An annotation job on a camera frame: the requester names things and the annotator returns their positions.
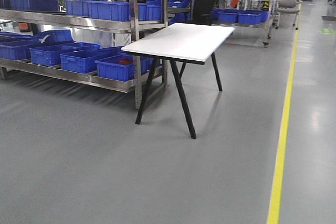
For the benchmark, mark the blue bin with red item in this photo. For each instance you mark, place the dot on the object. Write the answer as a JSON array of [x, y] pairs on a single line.
[[119, 67]]

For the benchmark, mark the white table black legs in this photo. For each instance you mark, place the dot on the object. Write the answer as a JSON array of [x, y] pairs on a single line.
[[187, 43]]

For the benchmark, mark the blue bin lower shelf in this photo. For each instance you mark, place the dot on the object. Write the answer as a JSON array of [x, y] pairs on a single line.
[[83, 61]]

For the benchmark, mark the black office chair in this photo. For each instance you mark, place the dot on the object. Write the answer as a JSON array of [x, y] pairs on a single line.
[[202, 9]]

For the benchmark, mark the steel roller shelf rack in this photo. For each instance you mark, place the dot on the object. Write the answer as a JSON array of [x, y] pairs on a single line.
[[133, 27]]

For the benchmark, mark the grey office chair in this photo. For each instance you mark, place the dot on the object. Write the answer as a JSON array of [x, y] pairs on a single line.
[[287, 7]]

